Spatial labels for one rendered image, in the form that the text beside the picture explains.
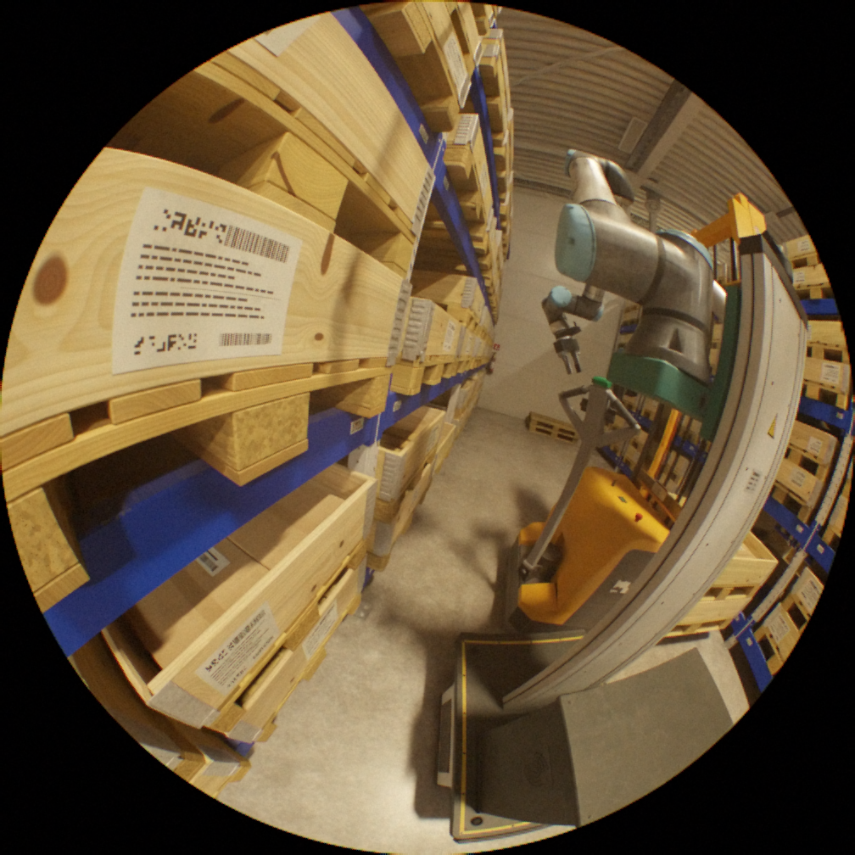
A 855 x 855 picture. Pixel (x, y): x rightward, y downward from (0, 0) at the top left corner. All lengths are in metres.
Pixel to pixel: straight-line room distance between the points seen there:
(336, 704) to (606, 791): 1.08
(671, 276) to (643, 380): 0.20
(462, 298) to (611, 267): 1.40
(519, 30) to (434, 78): 6.10
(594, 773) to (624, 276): 0.90
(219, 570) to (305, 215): 0.67
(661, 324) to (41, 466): 0.75
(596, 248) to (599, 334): 6.79
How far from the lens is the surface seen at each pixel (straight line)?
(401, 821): 1.44
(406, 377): 0.93
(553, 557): 1.64
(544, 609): 1.46
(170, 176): 0.29
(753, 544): 2.80
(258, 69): 0.39
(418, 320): 0.92
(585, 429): 1.25
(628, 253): 0.51
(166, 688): 0.52
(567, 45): 7.12
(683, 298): 0.55
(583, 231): 0.50
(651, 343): 0.51
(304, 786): 1.41
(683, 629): 2.34
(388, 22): 0.79
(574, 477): 1.30
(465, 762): 1.12
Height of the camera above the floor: 1.39
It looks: 18 degrees down
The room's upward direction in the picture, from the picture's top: 12 degrees clockwise
